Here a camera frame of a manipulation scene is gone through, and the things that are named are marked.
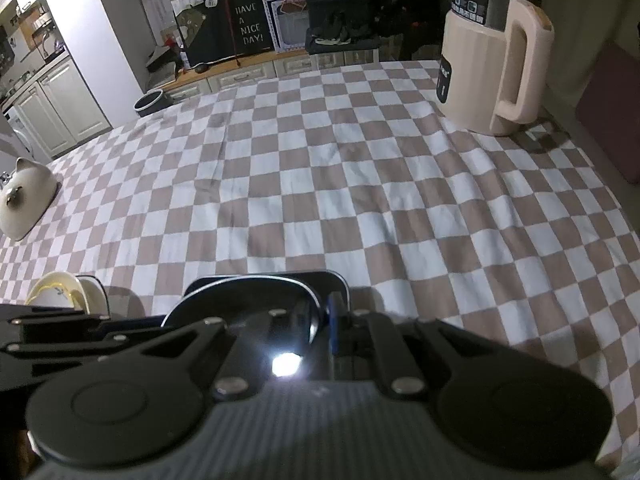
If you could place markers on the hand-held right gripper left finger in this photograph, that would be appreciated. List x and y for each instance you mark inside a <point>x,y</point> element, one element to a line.
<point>260,340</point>

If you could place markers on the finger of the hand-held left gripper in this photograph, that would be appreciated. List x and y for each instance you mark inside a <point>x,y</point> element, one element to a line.
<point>50,327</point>
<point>100,342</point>

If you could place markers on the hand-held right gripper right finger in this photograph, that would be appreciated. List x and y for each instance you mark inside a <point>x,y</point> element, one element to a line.
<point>334,325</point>

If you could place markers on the rectangular steel container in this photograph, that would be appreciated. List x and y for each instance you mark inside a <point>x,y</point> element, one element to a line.
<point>335,282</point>

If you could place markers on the square steel container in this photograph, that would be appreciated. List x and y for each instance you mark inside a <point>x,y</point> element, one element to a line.
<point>240,300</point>

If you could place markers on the cream cat-shaped ceramic jar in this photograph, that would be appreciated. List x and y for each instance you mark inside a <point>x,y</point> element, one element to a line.
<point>25,200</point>

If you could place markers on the brown white checkered tablecloth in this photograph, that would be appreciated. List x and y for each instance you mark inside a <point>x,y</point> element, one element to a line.
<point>350,185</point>

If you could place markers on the white kitchen cabinet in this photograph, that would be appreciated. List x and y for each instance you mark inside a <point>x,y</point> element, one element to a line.
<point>60,110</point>

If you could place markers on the dark round trash bin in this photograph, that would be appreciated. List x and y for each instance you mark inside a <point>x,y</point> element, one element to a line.
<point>152,102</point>

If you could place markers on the low cabinet with wooden top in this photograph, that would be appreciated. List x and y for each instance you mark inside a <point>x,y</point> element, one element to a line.
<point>250,72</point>

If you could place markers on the beige electric kettle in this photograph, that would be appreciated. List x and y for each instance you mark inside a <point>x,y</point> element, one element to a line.
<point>475,70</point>

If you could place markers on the white box with teal label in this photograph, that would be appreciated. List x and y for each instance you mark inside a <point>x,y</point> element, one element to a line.
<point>287,20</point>

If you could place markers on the black chalkboard sign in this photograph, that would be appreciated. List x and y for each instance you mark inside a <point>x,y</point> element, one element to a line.
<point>250,22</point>

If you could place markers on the dark printed cloth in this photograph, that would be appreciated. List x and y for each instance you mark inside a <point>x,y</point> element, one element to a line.
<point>205,30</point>

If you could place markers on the mauve cushion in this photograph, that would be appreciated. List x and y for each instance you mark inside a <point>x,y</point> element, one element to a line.
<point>615,110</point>

